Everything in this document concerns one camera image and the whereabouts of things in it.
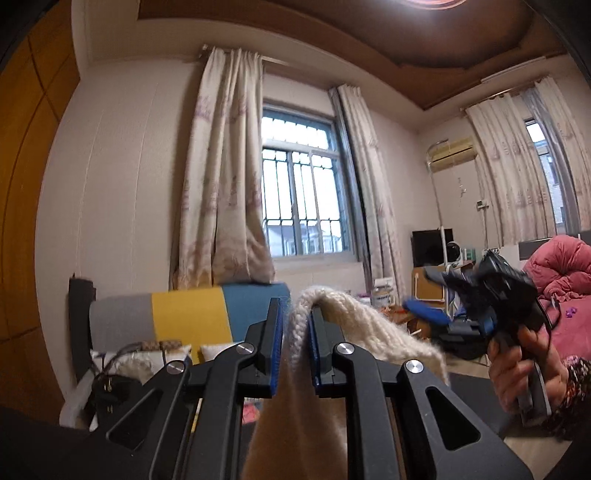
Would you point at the white cardboard box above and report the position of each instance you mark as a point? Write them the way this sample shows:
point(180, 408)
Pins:
point(383, 293)

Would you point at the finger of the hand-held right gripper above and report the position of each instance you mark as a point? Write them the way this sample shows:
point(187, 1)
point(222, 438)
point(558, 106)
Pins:
point(425, 311)
point(450, 281)

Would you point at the chrome arc pole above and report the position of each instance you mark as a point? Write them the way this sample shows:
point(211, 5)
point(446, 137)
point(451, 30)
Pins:
point(436, 198)

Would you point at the wooden wardrobe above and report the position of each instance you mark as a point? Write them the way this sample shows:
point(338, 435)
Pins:
point(27, 184)

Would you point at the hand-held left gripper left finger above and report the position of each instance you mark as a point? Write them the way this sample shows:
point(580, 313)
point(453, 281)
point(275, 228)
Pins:
point(278, 341)

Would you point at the wooden television cabinet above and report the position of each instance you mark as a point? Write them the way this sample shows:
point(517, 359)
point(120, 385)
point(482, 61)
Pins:
point(427, 286)

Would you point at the narrow window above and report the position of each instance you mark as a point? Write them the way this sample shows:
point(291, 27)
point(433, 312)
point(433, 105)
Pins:
point(535, 131)

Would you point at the pink quilt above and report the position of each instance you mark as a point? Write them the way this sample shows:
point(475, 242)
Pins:
point(568, 267)

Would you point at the grey headboard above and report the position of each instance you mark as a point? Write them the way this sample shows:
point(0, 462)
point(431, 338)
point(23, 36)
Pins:
point(531, 249)

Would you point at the person's right hand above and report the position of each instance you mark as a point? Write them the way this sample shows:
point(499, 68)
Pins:
point(505, 374)

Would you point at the brown checkered pouch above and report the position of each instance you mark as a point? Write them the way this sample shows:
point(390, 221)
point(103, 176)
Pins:
point(161, 345)

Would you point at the wall air conditioner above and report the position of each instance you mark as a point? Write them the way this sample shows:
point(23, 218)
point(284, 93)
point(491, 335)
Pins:
point(452, 154)

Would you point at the round ceiling lamp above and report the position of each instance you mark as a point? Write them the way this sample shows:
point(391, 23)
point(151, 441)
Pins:
point(434, 2)

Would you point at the black television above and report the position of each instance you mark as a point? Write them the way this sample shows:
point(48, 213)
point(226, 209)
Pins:
point(429, 247)

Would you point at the cream knit sweater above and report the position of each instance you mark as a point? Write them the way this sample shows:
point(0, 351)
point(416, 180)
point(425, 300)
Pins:
point(295, 323)

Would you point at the black handbag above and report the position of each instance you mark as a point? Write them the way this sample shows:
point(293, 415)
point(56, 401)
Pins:
point(115, 392)

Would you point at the barred window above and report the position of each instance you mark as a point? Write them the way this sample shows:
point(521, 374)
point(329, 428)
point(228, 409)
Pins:
point(300, 138)

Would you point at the triangle pattern pillow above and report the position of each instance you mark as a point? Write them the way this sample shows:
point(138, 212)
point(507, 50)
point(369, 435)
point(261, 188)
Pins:
point(134, 364)

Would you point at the grey yellow blue sofa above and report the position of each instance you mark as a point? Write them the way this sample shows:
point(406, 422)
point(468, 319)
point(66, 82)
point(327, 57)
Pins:
point(184, 314)

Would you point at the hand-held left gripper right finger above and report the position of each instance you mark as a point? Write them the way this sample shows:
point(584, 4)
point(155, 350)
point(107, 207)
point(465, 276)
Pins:
point(315, 350)

